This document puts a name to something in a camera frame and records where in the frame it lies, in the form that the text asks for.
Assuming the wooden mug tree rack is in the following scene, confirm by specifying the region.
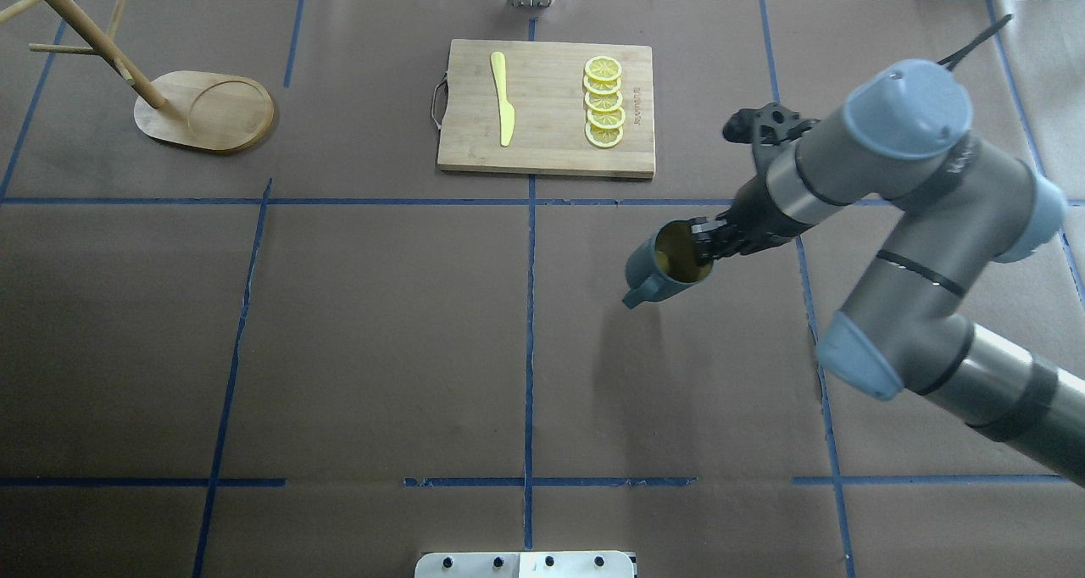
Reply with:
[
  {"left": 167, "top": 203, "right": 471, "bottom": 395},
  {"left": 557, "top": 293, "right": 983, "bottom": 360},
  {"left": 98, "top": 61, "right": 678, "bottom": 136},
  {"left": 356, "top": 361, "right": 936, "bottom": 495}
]
[{"left": 3, "top": 0, "right": 275, "bottom": 154}]

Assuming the dark teal ribbed mug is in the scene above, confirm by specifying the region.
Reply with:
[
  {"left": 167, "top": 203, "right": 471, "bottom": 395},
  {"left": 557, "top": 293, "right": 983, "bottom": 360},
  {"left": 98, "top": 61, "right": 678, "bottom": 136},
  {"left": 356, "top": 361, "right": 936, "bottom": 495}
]
[{"left": 621, "top": 221, "right": 714, "bottom": 309}]

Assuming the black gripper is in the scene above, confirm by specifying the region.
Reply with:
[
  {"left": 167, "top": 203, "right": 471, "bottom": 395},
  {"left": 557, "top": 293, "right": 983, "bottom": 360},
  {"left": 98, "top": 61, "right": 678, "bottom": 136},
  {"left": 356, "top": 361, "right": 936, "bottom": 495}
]
[{"left": 688, "top": 175, "right": 806, "bottom": 265}]

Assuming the bamboo cutting board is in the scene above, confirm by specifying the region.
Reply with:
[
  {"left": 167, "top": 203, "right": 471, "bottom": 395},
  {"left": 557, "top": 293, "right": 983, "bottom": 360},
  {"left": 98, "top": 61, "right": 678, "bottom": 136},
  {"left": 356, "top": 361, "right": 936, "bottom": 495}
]
[{"left": 437, "top": 40, "right": 656, "bottom": 180}]

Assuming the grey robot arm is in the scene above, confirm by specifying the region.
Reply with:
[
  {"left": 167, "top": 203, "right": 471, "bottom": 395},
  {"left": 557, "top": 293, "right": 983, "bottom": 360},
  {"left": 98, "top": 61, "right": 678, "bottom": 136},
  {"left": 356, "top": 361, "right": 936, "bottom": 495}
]
[{"left": 688, "top": 59, "right": 1084, "bottom": 484}]

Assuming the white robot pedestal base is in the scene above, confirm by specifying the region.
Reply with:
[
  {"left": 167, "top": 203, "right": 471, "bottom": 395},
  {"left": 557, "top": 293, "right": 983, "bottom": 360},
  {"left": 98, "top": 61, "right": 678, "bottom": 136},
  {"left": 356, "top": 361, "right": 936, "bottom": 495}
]
[{"left": 414, "top": 550, "right": 638, "bottom": 577}]

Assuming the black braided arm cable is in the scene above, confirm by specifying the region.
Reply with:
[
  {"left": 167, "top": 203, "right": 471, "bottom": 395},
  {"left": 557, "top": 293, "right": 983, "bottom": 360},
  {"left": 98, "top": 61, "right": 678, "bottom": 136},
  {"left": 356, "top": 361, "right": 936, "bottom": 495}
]
[{"left": 937, "top": 14, "right": 1014, "bottom": 72}]

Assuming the yellow plastic knife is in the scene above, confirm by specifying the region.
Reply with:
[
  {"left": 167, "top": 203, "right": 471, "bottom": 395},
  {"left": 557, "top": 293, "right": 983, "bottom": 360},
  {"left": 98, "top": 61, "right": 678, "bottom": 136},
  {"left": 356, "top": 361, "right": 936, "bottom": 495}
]
[{"left": 492, "top": 50, "right": 515, "bottom": 147}]

